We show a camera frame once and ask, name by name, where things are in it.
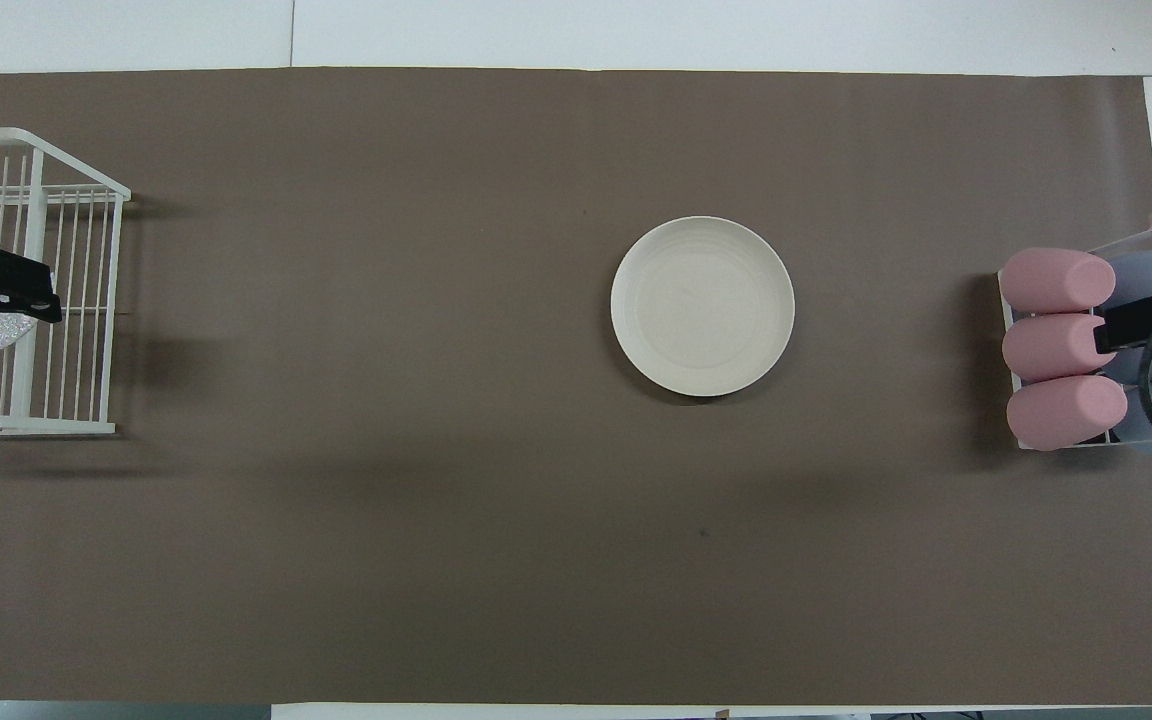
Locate white wire dish rack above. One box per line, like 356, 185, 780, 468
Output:
0, 128, 132, 437

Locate pink plastic cup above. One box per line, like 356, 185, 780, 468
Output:
999, 248, 1117, 316
1002, 313, 1119, 383
1006, 374, 1129, 451

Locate brown table mat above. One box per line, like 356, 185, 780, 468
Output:
0, 68, 1152, 706

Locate cream round plate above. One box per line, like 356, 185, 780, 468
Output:
610, 216, 796, 398

